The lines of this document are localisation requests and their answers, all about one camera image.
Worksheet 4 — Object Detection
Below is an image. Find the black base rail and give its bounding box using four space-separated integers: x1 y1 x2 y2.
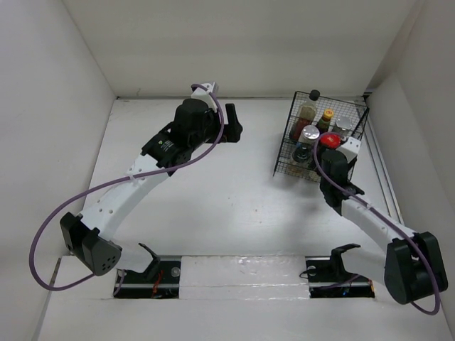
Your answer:
113 255 375 301

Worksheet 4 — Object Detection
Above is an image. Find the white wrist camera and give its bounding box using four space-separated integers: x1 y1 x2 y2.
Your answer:
191 82 218 112
337 136 361 164

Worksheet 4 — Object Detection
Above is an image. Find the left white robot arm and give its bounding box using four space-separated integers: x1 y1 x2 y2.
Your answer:
60 99 242 282

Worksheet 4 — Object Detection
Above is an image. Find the silver cap blue label shaker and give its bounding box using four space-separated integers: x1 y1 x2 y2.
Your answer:
298 124 320 145
332 117 353 139

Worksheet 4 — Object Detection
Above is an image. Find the black cap shaker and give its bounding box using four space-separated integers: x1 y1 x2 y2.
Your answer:
290 144 313 167

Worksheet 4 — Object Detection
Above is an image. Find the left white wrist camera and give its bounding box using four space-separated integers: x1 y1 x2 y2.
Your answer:
191 82 218 112

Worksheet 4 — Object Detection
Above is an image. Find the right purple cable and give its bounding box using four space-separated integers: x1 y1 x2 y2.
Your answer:
314 133 441 315

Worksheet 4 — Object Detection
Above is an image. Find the yellow cap chili sauce bottle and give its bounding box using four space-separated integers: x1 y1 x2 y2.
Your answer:
316 109 334 134

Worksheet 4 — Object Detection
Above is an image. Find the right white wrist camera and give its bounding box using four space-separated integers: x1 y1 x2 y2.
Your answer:
337 136 361 164

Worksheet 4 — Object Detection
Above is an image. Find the red lid sauce jar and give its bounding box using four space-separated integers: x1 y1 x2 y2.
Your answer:
317 132 341 151

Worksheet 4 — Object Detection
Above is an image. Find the purple cable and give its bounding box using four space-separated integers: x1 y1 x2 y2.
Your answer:
28 83 225 296
314 133 441 315

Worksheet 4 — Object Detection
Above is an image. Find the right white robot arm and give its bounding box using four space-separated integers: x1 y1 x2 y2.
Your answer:
314 149 449 315

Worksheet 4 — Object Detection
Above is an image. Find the tall dark sauce bottle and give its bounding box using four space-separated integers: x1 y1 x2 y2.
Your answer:
289 90 321 141

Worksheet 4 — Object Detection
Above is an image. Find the black wire rack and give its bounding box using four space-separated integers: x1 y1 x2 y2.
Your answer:
273 90 369 182

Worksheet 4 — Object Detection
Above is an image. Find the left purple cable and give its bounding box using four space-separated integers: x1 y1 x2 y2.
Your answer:
28 83 225 296

